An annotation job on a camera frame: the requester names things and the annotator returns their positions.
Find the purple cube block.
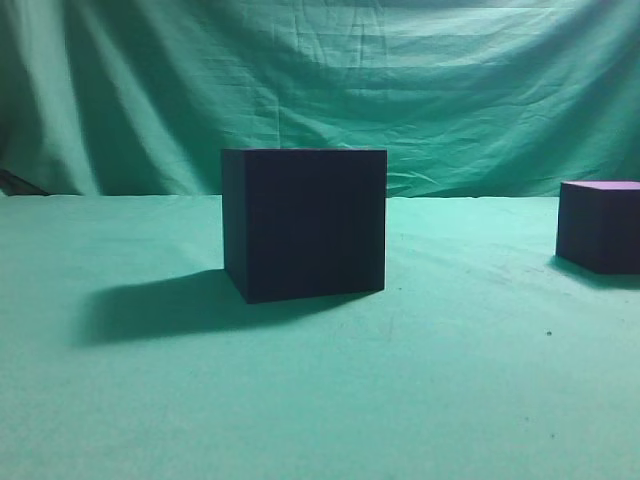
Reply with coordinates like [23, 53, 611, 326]
[555, 181, 639, 275]

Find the dark cube groove box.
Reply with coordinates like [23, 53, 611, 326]
[220, 149, 388, 304]

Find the green backdrop cloth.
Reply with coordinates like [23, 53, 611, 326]
[1, 1, 639, 197]

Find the green table cloth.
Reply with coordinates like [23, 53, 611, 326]
[1, 196, 639, 479]

